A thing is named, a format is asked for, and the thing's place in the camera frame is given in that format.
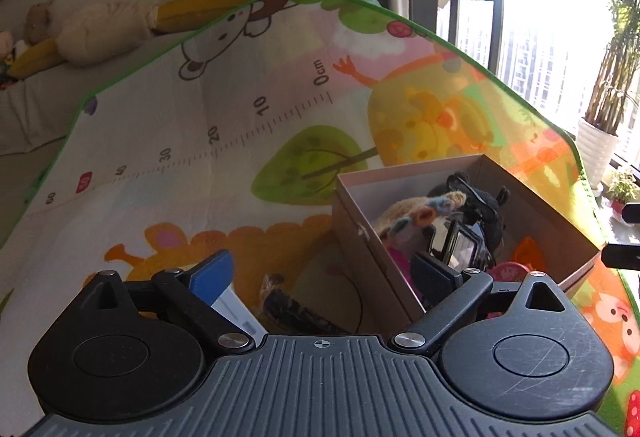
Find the small white box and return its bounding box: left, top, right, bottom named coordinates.
left=212, top=282, right=268, bottom=337

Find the red pot with plant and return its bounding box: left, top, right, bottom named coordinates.
left=605, top=170, right=640, bottom=215

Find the grey covered sofa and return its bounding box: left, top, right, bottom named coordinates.
left=0, top=24, right=201, bottom=178

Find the black plush toy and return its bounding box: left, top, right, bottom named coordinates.
left=447, top=171, right=511, bottom=250

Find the pink and yellow toy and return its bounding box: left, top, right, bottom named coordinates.
left=487, top=261, right=531, bottom=285

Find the light brown plush toy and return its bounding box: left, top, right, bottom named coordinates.
left=375, top=191, right=468, bottom=250

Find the black window frame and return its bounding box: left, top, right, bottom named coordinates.
left=447, top=0, right=506, bottom=83

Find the orange plastic toy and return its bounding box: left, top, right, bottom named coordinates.
left=514, top=237, right=545, bottom=268

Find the grey rabbit plush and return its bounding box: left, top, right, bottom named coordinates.
left=25, top=0, right=56, bottom=45

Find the cream bolster pillow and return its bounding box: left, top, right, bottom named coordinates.
left=56, top=0, right=161, bottom=67

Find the pink cardboard box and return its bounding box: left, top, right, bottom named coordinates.
left=332, top=154, right=601, bottom=338

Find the large yellow pillow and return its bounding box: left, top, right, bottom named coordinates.
left=154, top=0, right=256, bottom=35

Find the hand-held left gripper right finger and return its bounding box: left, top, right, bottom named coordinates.
left=390, top=251, right=576, bottom=358

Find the small yellow pillow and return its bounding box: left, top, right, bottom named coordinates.
left=9, top=37, right=63, bottom=79

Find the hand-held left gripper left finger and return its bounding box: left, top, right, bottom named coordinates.
left=82, top=249, right=258, bottom=354

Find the black case with white label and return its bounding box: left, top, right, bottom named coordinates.
left=427, top=212, right=496, bottom=275

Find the colourful cartoon play mat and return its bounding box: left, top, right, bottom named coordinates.
left=0, top=0, right=640, bottom=437

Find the tall bamboo in white pot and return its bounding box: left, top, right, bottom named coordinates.
left=577, top=0, right=640, bottom=190

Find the black item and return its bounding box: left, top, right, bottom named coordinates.
left=260, top=274, right=351, bottom=335

